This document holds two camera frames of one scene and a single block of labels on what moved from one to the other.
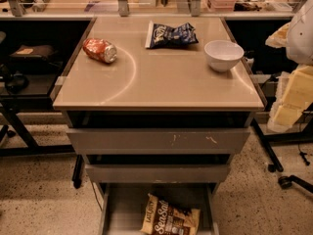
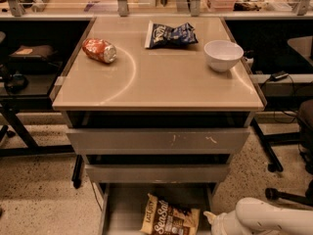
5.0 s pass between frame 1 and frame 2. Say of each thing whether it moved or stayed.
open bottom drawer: stayed
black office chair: moved
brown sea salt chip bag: stayed
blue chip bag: stayed
